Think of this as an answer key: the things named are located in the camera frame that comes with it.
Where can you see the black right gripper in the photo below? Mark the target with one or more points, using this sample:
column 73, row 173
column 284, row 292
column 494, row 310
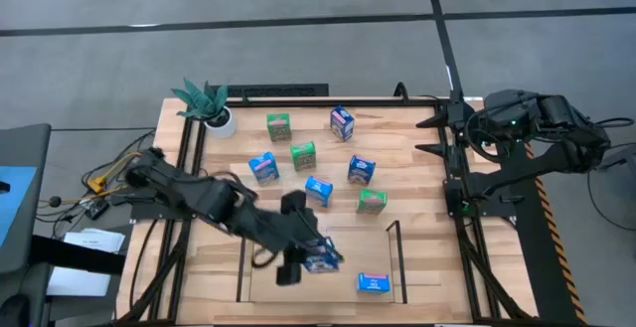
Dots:
column 457, row 115

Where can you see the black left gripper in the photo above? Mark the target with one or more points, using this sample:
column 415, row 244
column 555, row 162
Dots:
column 293, row 203

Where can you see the dark blue cereal box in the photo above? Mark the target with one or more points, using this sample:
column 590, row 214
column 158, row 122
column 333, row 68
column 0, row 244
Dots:
column 320, row 261
column 342, row 124
column 361, row 170

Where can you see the light blue cereal box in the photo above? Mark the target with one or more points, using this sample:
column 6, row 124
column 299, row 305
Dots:
column 373, row 283
column 264, row 168
column 320, row 191

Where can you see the green cereal box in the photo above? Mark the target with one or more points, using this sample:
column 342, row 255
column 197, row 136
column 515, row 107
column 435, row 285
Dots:
column 303, row 156
column 278, row 127
column 371, row 201

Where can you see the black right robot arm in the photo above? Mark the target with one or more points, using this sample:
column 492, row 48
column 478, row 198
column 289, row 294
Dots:
column 536, row 165

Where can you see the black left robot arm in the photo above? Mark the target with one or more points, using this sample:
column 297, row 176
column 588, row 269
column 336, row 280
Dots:
column 208, row 200

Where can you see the wooden shelf with black legs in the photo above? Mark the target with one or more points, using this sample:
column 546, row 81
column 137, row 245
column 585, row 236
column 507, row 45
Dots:
column 358, row 257

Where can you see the black arched clamp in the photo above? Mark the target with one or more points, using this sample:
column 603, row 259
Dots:
column 400, row 84

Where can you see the green plant in white pot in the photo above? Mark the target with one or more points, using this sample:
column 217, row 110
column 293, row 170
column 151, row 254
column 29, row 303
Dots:
column 221, row 123

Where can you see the black hazard-striped floor mat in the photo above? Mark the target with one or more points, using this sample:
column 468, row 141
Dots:
column 531, row 277

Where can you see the white paper sheet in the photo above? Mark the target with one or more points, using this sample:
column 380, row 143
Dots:
column 77, row 282
column 97, row 240

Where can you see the small black floor device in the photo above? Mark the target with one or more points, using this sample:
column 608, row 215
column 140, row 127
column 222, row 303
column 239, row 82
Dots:
column 97, row 210

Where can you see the black flat bar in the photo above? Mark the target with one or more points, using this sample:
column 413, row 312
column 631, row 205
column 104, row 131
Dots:
column 69, row 257

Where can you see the small black round knob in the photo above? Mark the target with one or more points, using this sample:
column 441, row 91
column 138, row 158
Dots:
column 55, row 201

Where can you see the blue panel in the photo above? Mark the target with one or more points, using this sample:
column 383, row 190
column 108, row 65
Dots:
column 15, row 203

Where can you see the grey furniture block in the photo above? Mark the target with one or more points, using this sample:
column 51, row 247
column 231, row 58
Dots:
column 30, row 143

